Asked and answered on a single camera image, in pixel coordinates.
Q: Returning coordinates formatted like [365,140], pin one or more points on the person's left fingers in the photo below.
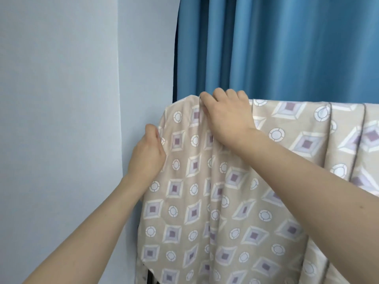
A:
[152,133]

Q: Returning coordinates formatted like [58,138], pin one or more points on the beige diamond-patterned bed sheet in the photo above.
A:
[189,209]

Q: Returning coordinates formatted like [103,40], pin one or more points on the black drying rack frame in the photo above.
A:
[149,275]

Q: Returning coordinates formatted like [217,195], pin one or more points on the person's right forearm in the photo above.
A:
[319,198]

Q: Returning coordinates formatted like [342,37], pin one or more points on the blue curtain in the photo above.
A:
[290,47]

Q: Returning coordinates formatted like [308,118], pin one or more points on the person's right thumb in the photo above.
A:
[206,102]

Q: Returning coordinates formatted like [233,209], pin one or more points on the person's right hand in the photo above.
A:
[229,122]

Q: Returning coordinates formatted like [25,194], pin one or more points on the person's left hand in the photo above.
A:
[146,158]

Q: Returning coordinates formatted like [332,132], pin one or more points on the person's left forearm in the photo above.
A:
[88,230]

